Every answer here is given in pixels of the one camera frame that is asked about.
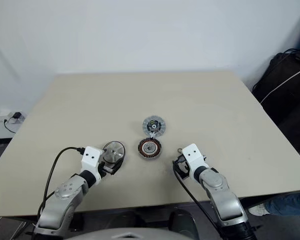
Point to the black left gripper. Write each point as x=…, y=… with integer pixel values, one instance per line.
x=107, y=169

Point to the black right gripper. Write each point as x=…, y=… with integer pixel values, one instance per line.
x=182, y=168

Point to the silver spoked motor rotor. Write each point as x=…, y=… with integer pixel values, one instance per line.
x=113, y=152

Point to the copper wound motor stator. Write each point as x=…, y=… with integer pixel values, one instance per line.
x=150, y=149

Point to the motor cover with circuit board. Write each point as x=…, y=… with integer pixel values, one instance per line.
x=154, y=126

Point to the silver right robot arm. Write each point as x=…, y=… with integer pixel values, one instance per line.
x=220, y=190

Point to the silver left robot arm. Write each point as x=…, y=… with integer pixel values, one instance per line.
x=65, y=192

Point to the dark rounded shape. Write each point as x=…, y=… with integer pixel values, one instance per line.
x=185, y=223

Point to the grey robot torso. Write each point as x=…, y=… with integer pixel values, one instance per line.
x=130, y=233

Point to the white shoe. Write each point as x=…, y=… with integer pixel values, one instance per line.
x=258, y=210

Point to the blue jeans leg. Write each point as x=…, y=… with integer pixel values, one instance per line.
x=290, y=203

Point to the black power adapter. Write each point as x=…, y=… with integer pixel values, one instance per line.
x=16, y=115

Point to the large black bag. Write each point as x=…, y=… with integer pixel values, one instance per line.
x=287, y=100

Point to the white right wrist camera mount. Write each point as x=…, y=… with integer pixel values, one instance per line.
x=193, y=156

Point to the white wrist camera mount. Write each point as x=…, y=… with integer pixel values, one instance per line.
x=193, y=156
x=91, y=158

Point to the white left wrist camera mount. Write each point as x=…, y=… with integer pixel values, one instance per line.
x=91, y=158

